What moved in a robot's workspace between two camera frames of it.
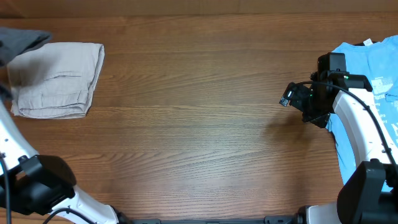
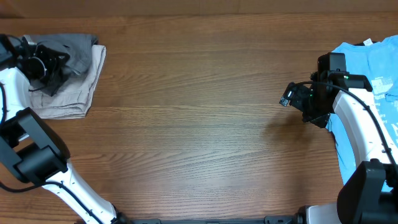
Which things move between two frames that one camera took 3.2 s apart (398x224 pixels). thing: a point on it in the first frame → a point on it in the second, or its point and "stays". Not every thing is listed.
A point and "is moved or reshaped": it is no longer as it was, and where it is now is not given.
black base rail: [295, 219] stays
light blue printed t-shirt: [379, 63] stays
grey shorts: [17, 42] is moved or reshaped
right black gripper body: [315, 107] stays
